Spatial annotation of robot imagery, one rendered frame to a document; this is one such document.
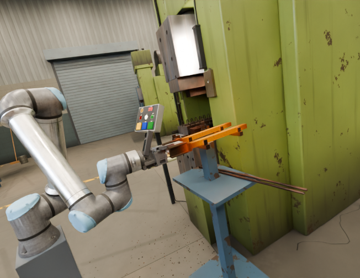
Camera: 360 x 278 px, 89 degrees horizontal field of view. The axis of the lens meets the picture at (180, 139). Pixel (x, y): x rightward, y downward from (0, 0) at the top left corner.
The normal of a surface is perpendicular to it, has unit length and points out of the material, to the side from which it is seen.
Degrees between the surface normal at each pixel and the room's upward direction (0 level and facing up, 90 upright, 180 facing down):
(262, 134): 90
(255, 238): 90
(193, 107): 90
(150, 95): 90
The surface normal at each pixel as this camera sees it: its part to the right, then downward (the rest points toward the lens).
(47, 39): 0.36, 0.15
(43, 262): 0.65, 0.04
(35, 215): 0.84, -0.05
